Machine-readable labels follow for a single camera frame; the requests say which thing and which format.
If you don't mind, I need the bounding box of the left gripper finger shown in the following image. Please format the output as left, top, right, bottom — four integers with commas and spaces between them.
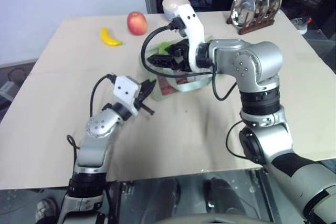
141, 78, 158, 97
136, 102, 155, 116

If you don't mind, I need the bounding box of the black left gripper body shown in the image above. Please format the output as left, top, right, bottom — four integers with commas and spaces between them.
133, 82, 147, 110

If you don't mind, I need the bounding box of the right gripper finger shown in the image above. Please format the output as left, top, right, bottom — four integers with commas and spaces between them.
154, 60, 176, 70
146, 54, 174, 64

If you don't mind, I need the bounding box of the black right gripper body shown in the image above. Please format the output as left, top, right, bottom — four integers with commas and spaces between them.
169, 38, 193, 73

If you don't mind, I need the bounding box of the green plush keychain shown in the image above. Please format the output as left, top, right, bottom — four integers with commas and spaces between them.
157, 41, 172, 55

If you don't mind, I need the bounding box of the red apple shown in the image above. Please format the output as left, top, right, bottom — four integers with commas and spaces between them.
127, 11, 148, 36

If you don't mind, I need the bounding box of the white bowl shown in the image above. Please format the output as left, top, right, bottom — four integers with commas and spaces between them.
161, 0, 190, 22

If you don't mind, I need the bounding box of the yellow banana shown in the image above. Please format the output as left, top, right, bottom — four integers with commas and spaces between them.
100, 27, 124, 48

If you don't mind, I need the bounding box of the dark wooden plate rack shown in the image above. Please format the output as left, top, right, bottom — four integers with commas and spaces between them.
226, 14, 276, 35

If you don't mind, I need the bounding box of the beige tablecloth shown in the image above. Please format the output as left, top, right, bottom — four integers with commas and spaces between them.
0, 10, 336, 191

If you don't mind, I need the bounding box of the white object with red part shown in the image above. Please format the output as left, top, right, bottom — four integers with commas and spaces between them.
293, 17, 313, 36

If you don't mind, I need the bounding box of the dark grey chair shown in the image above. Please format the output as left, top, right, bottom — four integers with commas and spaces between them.
0, 61, 36, 124

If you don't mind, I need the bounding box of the grey shoe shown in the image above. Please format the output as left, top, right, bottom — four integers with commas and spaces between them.
35, 198, 57, 222

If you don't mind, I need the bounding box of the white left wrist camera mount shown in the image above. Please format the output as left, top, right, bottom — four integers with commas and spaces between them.
112, 76, 142, 116

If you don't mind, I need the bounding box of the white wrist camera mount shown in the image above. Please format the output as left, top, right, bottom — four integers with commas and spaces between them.
112, 76, 142, 116
175, 3, 212, 74

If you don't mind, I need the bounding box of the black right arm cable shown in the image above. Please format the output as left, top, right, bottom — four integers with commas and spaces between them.
140, 22, 253, 160

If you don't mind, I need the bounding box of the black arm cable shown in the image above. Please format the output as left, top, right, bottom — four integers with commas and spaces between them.
66, 72, 118, 162
140, 22, 253, 160

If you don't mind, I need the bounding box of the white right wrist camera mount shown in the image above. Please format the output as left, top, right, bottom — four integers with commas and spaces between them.
175, 3, 212, 74

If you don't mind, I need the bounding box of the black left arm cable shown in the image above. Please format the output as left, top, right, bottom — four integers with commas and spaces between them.
66, 72, 118, 162

